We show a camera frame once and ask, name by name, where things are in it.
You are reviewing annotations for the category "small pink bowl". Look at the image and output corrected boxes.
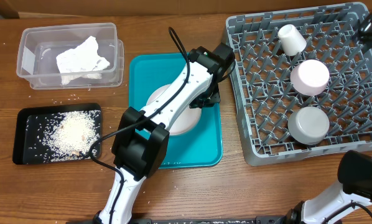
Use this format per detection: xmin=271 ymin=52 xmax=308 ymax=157
xmin=290 ymin=59 xmax=330 ymax=96

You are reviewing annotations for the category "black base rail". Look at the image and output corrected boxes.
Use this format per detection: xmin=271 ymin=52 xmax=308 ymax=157
xmin=66 ymin=216 xmax=342 ymax=224

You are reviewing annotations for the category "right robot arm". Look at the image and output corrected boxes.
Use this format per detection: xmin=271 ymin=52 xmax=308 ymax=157
xmin=276 ymin=150 xmax=372 ymax=224

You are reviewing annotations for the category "pile of rice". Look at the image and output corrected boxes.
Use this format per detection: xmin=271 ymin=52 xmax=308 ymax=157
xmin=23 ymin=110 xmax=101 ymax=164

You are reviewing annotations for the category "large white plate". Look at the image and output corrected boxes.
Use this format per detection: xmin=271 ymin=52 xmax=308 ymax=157
xmin=147 ymin=84 xmax=202 ymax=136

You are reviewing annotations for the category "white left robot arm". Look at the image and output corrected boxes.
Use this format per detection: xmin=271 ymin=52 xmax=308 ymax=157
xmin=90 ymin=27 xmax=235 ymax=223

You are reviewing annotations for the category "black tray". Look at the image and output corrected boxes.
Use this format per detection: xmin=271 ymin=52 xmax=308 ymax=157
xmin=12 ymin=103 xmax=101 ymax=164

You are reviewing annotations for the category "white napkin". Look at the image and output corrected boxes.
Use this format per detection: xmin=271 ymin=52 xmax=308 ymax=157
xmin=56 ymin=36 xmax=110 ymax=73

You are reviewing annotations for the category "cream cup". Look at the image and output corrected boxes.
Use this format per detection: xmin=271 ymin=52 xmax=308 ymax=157
xmin=277 ymin=24 xmax=307 ymax=56

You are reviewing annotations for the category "grey dishwasher rack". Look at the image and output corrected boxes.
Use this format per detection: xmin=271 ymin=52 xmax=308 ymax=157
xmin=225 ymin=2 xmax=372 ymax=166

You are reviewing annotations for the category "clear plastic bin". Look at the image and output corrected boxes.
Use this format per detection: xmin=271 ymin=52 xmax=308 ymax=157
xmin=16 ymin=23 xmax=124 ymax=90

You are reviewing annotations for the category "teal serving tray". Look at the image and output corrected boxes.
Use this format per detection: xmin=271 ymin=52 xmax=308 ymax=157
xmin=129 ymin=54 xmax=223 ymax=169

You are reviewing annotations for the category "grey bowl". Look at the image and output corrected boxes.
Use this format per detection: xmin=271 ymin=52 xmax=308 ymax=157
xmin=287 ymin=106 xmax=330 ymax=145

